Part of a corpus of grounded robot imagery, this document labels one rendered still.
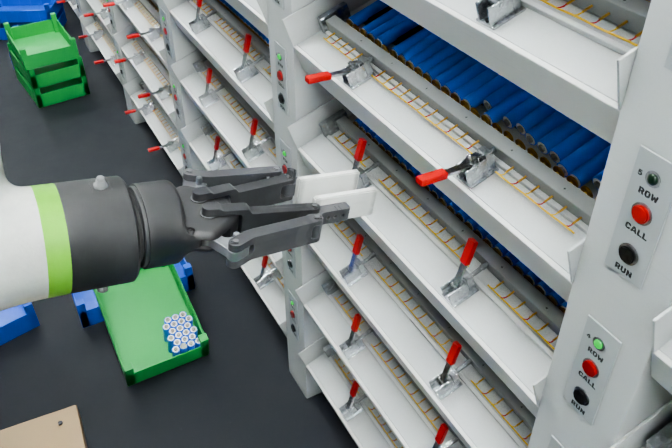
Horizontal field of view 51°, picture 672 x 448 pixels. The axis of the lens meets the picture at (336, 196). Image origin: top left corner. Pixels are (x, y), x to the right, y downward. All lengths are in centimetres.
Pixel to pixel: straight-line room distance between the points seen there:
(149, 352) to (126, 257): 122
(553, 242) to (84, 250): 44
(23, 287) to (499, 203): 48
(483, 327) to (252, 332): 101
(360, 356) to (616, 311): 74
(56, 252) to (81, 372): 127
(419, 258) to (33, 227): 56
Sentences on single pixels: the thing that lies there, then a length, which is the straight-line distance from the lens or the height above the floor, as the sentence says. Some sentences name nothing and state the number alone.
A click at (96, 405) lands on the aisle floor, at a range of 176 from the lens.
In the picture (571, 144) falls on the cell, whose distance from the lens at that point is 81.
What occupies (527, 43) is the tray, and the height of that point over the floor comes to 107.
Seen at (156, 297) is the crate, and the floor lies 6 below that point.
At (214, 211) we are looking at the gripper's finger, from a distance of 62.
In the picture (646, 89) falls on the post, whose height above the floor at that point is 109.
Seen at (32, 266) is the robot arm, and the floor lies 98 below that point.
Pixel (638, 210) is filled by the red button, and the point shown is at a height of 99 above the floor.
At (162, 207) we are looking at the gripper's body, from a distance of 60.
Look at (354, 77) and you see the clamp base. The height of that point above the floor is 89.
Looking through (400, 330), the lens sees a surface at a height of 51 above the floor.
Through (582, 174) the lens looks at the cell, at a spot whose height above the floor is 92.
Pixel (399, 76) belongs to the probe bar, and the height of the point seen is 91.
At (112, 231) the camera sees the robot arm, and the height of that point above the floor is 99.
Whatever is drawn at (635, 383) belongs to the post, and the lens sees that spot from 71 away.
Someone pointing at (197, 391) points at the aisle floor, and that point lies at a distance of 173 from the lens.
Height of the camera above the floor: 134
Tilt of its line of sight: 37 degrees down
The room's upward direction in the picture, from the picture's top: straight up
